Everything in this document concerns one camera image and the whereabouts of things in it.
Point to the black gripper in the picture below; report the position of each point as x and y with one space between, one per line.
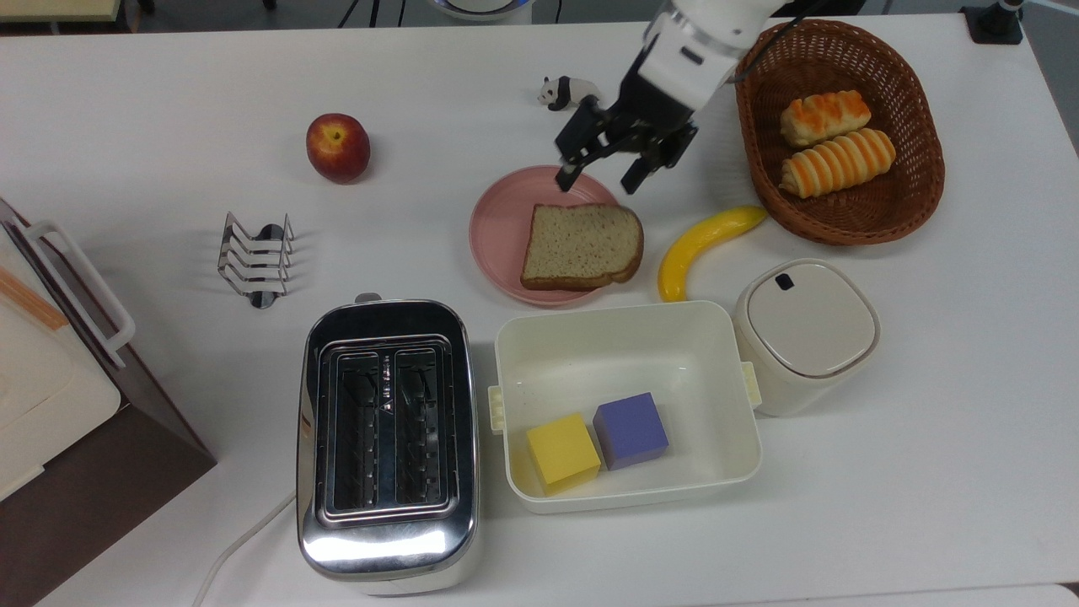
645 114

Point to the brown bread slice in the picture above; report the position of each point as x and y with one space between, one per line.
582 246

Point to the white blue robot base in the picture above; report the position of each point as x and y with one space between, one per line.
485 8

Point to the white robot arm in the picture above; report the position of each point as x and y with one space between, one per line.
700 38

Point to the pink plate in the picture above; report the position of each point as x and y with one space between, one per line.
499 228

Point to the short striped bread roll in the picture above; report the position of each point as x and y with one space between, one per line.
824 116

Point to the long striped bread roll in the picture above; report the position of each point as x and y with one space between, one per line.
836 163

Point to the panda figurine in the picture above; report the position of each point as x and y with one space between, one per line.
563 91

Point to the yellow banana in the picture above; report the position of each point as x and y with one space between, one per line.
695 243

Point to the white plastic container box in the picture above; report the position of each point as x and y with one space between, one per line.
624 354

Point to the white lidded bin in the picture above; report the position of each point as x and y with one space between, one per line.
805 324

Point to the purple cube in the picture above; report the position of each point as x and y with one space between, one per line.
630 430

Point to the red apple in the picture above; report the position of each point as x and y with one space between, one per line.
337 149

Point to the yellow cube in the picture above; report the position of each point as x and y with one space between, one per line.
562 451

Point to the brown wicker basket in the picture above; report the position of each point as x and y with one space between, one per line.
893 211

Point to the metal toast rack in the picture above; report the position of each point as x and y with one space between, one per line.
255 257

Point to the chrome two-slot toaster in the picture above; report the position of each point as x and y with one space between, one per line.
388 539

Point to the beige side table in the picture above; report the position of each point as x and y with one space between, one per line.
50 7

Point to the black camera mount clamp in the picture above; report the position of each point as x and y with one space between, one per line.
993 25

